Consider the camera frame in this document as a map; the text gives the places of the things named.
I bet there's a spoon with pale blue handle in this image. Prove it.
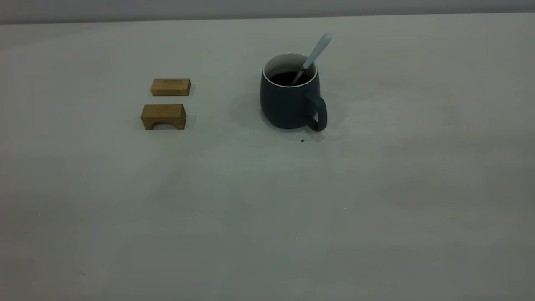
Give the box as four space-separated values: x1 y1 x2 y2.
291 33 332 86

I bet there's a flat rectangular wooden block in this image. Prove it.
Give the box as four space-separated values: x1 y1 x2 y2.
151 78 191 97

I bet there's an arched wooden block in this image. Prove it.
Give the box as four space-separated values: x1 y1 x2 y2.
140 103 187 130

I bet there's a dark grey mug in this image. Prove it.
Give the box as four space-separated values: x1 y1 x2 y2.
260 53 328 132

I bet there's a dark coffee liquid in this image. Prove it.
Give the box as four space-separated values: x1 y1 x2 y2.
269 72 312 87

